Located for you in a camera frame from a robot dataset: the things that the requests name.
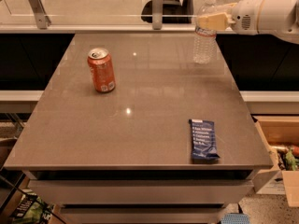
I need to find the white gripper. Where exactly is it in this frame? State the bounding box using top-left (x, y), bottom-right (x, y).
top-left (196, 0), bottom-right (264, 35)

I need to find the clear plastic water bottle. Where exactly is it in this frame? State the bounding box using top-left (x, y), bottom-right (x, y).
top-left (193, 0), bottom-right (217, 64)

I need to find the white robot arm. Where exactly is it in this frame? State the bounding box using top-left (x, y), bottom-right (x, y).
top-left (195, 0), bottom-right (299, 44)

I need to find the orange soda can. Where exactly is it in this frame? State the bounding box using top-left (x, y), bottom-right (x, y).
top-left (87, 48), bottom-right (116, 93)

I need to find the black office chair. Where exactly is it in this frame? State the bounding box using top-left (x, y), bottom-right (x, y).
top-left (141, 0), bottom-right (193, 24)

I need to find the cardboard box with items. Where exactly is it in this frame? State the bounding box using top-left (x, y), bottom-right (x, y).
top-left (253, 116), bottom-right (299, 207)

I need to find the blue snack bar wrapper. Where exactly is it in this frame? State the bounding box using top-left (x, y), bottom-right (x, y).
top-left (189, 119), bottom-right (220, 161)

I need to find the upper grey drawer front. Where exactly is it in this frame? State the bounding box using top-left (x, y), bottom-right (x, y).
top-left (29, 180), bottom-right (253, 205)

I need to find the grey drawer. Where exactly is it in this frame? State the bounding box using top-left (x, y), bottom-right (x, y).
top-left (29, 180), bottom-right (253, 205)
top-left (60, 207), bottom-right (225, 224)

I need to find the blue perforated object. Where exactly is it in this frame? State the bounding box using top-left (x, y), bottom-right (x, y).
top-left (221, 213), bottom-right (250, 224)

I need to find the lower grey drawer front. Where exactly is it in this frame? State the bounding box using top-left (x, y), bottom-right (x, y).
top-left (60, 207), bottom-right (225, 224)

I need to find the green black snack bag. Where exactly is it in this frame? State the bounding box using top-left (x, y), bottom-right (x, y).
top-left (10, 194), bottom-right (53, 224)

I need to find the middle metal glass bracket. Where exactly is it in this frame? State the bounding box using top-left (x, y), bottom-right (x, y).
top-left (152, 0), bottom-right (163, 30)

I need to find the metal glass bracket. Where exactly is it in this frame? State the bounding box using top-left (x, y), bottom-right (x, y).
top-left (152, 0), bottom-right (163, 30)
top-left (28, 0), bottom-right (51, 29)

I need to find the left metal glass bracket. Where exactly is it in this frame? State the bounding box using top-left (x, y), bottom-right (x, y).
top-left (28, 0), bottom-right (51, 29)

